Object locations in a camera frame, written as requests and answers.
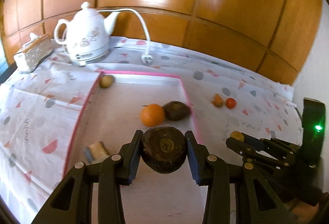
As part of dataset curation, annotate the round dark beet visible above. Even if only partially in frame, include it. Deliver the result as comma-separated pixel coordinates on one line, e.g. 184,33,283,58
140,127,187,174

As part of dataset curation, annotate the small orange carrot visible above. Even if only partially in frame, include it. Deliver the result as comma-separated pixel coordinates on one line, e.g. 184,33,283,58
211,93,224,108

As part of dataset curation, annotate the dark oval avocado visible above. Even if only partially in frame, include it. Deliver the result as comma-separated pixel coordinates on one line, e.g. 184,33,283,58
163,101,191,121

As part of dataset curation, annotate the red tomato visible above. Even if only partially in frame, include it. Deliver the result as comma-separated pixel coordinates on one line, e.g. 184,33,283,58
226,98,237,109

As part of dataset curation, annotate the small tan potato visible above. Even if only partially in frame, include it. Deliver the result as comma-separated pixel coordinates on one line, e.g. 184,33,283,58
99,75,115,88
230,131,244,142

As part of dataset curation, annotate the white power cord with plug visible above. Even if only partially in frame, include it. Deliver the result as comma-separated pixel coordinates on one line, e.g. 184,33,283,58
99,8,153,64

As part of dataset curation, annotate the person right hand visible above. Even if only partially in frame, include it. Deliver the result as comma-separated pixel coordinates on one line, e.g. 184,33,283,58
284,192,328,223

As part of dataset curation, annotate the patterned white tablecloth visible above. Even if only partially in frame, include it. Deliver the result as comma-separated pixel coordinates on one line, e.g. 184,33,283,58
1,37,302,223

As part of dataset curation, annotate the white ceramic electric kettle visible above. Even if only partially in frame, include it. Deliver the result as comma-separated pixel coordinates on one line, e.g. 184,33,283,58
53,2,119,65

